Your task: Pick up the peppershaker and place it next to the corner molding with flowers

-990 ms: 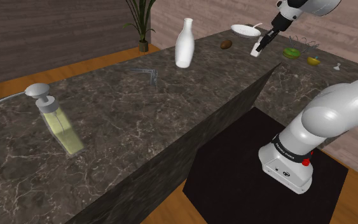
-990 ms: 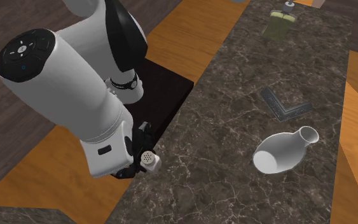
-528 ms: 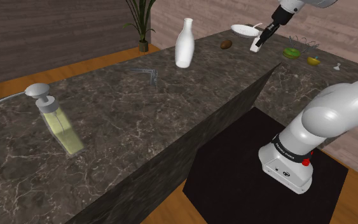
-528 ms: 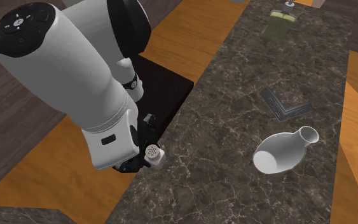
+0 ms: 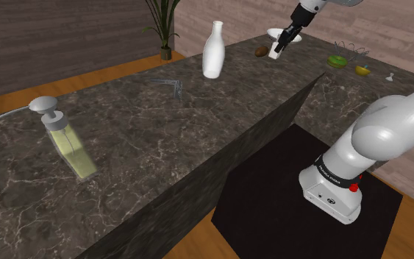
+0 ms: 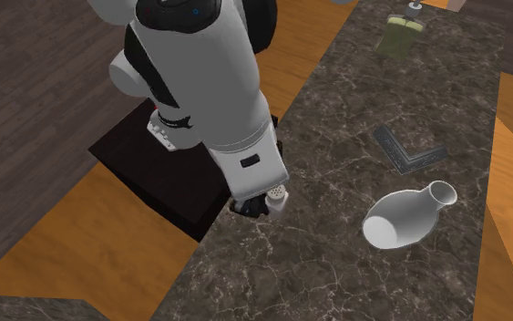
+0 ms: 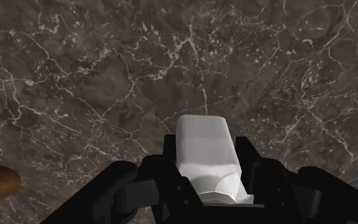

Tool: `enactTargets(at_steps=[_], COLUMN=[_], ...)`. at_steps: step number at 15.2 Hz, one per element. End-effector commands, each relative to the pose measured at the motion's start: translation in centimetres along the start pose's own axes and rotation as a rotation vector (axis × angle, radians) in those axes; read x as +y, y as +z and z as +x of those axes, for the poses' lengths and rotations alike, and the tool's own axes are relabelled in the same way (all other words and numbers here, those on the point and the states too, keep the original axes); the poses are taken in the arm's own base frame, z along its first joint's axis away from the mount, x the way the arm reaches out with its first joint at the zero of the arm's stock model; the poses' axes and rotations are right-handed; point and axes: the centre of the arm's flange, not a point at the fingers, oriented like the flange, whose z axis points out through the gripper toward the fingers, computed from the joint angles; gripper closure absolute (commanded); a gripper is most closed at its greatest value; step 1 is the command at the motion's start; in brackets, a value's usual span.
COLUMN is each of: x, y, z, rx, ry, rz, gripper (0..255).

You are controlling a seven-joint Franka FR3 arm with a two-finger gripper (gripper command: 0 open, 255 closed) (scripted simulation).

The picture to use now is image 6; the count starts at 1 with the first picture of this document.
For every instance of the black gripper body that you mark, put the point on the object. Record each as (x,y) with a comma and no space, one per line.
(249,207)

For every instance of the grey L-shaped bracket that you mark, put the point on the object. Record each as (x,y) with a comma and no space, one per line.
(405,153)

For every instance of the white ceramic vase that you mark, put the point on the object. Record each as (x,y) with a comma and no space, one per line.
(405,215)

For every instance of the white salt shaker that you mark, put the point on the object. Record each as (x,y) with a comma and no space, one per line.
(278,198)

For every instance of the dark robot stand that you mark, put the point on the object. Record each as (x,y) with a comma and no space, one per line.
(163,173)

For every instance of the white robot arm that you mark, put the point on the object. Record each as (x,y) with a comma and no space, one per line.
(211,80)

